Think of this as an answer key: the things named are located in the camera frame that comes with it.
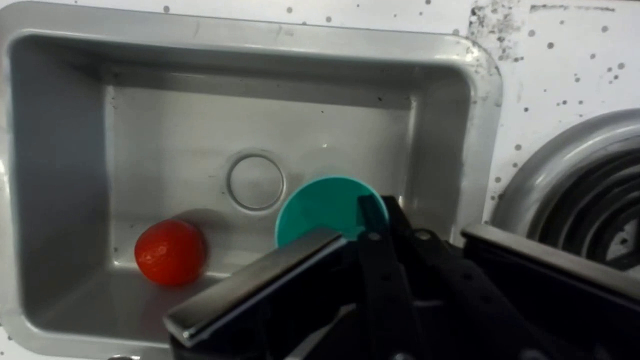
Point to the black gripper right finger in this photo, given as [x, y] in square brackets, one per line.
[559, 260]

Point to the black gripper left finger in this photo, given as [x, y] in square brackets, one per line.
[202, 314]

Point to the green plastic cup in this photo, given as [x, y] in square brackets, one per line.
[325, 203]

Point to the steel toy sink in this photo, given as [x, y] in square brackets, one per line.
[113, 121]

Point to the red toy tomato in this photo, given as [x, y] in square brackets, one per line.
[171, 253]

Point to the black coil burner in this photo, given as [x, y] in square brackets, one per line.
[580, 193]

